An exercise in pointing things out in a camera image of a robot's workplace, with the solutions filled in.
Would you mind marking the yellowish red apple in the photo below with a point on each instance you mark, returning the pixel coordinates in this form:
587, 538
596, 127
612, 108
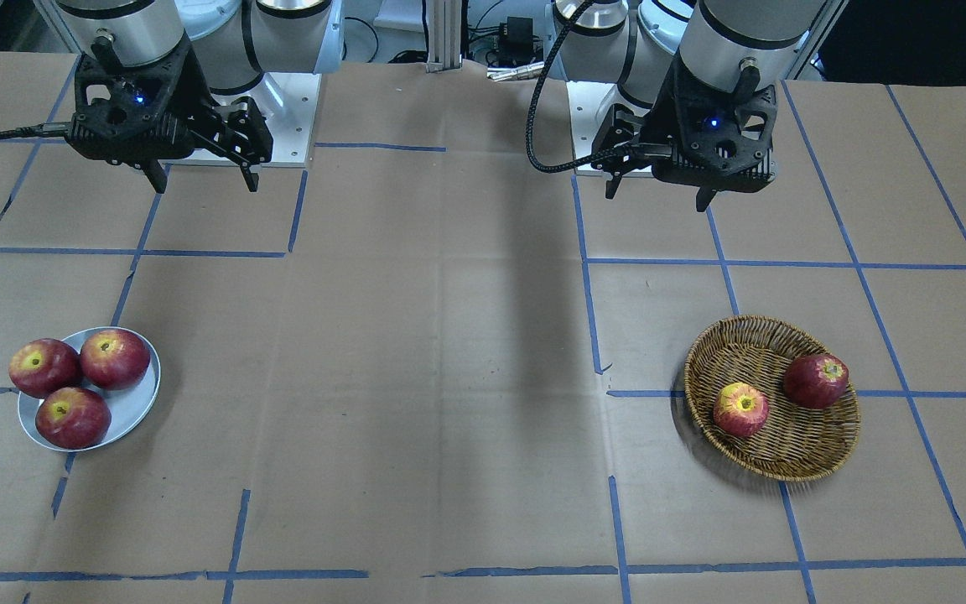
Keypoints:
741, 409

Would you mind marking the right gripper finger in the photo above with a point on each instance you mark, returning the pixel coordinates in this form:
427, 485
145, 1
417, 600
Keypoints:
251, 174
155, 174

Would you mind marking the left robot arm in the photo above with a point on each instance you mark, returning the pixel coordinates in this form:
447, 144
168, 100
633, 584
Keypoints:
634, 43

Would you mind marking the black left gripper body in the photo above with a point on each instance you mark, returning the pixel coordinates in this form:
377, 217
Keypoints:
661, 107

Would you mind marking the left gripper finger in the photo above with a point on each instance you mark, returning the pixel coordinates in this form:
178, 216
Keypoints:
704, 197
612, 184

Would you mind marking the woven wicker basket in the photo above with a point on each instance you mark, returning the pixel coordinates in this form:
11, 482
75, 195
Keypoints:
796, 444

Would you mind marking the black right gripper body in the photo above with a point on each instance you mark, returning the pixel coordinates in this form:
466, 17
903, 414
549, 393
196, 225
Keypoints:
200, 99

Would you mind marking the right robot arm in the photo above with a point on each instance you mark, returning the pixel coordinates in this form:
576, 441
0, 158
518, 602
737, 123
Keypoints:
236, 42

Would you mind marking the aluminium frame post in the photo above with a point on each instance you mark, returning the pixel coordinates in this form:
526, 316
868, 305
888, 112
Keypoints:
445, 33

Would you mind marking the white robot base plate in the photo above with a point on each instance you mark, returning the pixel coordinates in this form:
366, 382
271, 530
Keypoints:
588, 104
289, 102

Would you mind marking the dark red basket apple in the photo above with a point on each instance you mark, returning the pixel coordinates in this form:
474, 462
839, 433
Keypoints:
815, 381

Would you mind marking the red plate apple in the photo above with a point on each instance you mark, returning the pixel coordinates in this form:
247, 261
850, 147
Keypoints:
114, 359
43, 366
73, 418

